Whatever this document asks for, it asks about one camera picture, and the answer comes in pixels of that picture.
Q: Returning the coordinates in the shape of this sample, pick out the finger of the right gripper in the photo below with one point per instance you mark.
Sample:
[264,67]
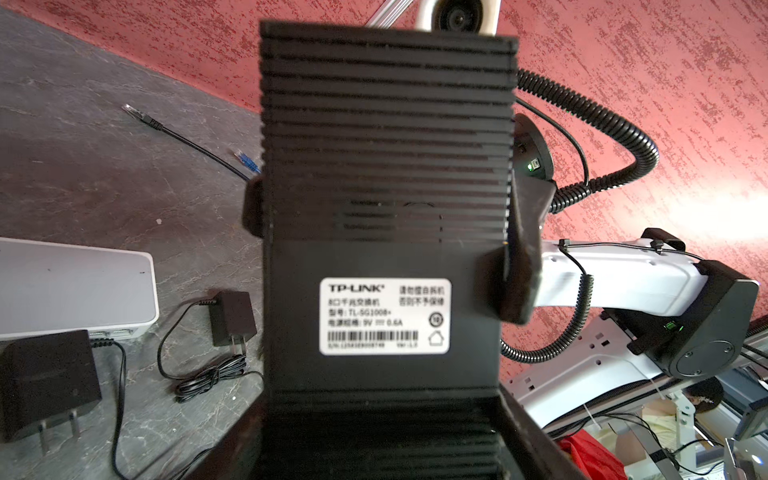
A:
[510,275]
[252,211]

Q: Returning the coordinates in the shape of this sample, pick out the black power adapter left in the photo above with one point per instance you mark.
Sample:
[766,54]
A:
[50,380]

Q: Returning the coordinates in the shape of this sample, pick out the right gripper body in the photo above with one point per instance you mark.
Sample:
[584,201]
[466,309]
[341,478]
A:
[531,155]

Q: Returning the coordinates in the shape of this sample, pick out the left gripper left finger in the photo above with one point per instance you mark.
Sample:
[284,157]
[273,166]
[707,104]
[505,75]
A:
[236,455]

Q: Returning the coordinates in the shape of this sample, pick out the black power adapter with cable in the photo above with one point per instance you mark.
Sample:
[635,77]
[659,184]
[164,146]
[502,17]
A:
[232,324]

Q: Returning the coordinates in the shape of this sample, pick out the white small network switch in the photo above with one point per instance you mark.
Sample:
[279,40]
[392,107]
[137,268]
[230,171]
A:
[49,288]

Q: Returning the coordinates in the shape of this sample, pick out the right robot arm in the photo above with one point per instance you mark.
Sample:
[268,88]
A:
[707,304]

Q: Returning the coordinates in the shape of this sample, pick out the black network switch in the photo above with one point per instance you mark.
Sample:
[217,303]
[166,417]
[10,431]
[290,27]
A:
[385,206]

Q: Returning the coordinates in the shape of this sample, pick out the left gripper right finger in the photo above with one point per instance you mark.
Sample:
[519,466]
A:
[534,452]

